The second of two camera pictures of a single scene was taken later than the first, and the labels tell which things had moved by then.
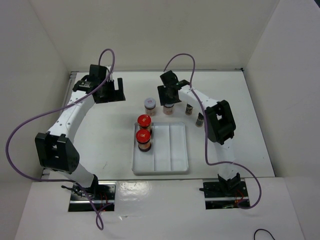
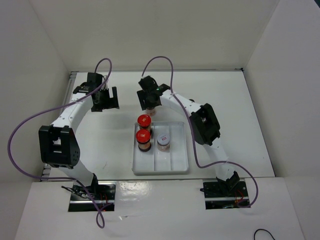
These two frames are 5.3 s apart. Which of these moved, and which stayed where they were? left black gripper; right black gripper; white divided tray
Moved: right black gripper; left black gripper
Stayed: white divided tray
